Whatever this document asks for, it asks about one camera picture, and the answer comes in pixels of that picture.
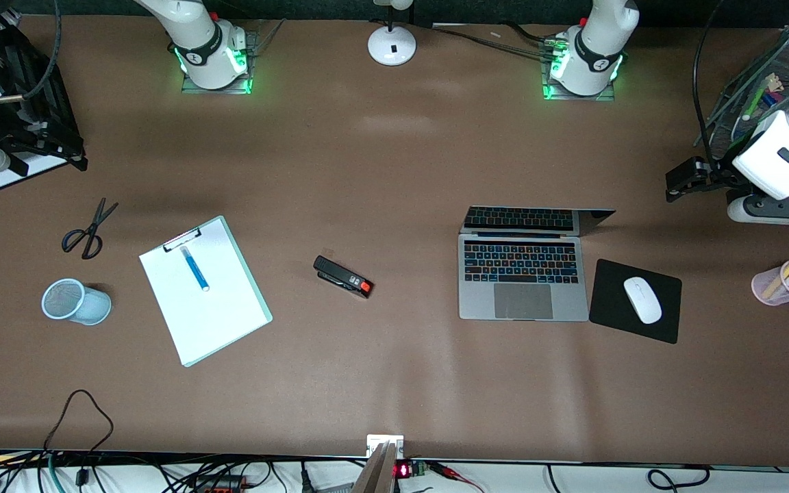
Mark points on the white paper sheet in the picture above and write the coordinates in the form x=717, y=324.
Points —
x=209, y=315

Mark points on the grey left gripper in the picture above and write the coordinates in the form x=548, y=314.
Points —
x=718, y=177

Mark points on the white computer mouse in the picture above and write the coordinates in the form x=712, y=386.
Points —
x=642, y=300

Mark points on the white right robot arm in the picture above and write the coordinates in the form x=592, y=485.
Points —
x=211, y=48

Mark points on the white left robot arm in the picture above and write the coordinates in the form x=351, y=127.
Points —
x=593, y=48

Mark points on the black red stapler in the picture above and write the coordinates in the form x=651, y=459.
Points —
x=343, y=276

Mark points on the blue mesh pen cup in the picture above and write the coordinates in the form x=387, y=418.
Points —
x=76, y=301

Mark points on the blue marker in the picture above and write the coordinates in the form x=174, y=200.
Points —
x=195, y=268

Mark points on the black mouse pad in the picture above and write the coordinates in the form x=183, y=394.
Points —
x=614, y=308

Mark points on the green pen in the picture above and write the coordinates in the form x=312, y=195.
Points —
x=756, y=101

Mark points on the silver laptop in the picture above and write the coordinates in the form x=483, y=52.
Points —
x=521, y=281

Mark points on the white round stand base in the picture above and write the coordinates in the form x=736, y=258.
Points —
x=392, y=44

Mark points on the circuit board red display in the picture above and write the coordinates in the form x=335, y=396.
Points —
x=409, y=470

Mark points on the yellow highlighter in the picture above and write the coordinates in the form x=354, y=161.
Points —
x=780, y=279

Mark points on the teal clipboard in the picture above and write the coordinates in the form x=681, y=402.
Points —
x=261, y=301

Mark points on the black scissors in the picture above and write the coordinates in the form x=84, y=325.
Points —
x=90, y=233

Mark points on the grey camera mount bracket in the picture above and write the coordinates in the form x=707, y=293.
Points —
x=377, y=465

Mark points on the pink mesh pen cup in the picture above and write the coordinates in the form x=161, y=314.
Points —
x=768, y=291

